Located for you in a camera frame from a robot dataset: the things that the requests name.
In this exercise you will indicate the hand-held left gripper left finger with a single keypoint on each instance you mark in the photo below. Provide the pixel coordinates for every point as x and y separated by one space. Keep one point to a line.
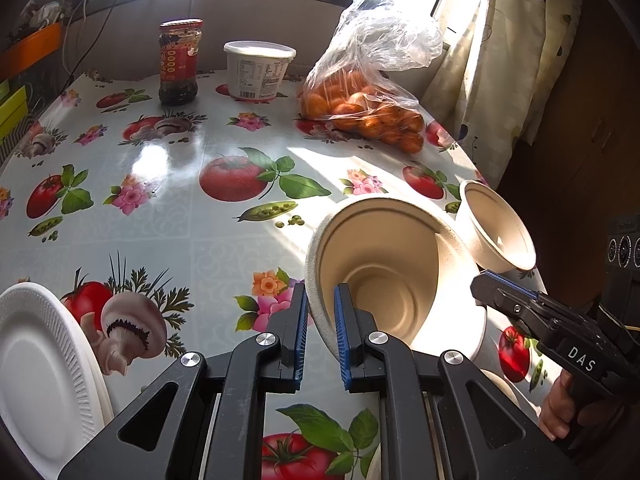
300 332

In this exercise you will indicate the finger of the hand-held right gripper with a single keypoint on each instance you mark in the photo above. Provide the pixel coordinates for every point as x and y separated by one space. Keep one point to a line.
515 285
500 301

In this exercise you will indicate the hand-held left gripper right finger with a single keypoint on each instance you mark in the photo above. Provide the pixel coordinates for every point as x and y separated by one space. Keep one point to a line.
344 335

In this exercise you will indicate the small beige paper bowl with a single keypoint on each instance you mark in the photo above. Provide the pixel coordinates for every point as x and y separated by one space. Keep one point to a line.
500 230

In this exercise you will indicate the large beige paper bowl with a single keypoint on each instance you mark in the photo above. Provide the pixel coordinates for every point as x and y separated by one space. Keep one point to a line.
450 340
380 260

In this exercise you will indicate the white foam plate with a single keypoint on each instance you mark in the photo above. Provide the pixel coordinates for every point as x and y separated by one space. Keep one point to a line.
102 390
40 370

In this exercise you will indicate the person's right hand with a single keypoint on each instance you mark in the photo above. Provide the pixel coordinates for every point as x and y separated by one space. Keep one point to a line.
557 407

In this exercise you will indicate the brown wooden cabinet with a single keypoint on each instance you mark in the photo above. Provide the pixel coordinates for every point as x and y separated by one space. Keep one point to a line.
590 135

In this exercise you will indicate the cream patterned curtain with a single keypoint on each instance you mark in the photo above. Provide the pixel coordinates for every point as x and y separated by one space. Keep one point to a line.
515 60

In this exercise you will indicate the plastic bag of oranges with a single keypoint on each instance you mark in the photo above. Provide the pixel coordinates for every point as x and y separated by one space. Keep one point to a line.
370 110

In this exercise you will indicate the white plastic tub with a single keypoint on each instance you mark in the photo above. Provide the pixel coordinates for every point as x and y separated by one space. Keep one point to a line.
257 75

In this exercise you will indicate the red label sauce jar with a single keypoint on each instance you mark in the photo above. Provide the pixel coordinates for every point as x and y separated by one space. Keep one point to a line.
180 60

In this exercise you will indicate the green cardboard box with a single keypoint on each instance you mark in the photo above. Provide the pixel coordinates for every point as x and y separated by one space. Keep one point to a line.
12 110

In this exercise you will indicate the orange plastic tray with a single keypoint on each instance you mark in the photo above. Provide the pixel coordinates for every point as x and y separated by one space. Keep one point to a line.
30 47

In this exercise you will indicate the crumpled white plastic bag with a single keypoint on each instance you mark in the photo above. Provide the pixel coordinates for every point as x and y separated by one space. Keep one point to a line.
42 14

